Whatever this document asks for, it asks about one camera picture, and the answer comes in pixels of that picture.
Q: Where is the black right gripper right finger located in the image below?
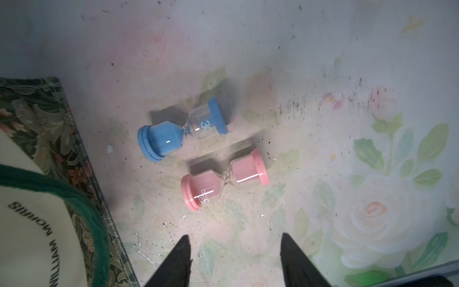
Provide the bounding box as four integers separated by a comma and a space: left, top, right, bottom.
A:
280, 233, 331, 287

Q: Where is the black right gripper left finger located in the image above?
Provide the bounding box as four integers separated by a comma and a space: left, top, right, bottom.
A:
145, 235, 192, 287

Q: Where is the cream canvas tote bag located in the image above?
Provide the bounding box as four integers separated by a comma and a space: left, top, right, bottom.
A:
1, 77, 139, 287

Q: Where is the pink hourglass front right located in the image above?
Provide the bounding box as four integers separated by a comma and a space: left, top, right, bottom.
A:
180, 148, 270, 211

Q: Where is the blue hourglass right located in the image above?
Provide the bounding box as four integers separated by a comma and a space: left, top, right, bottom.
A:
137, 98, 228, 162

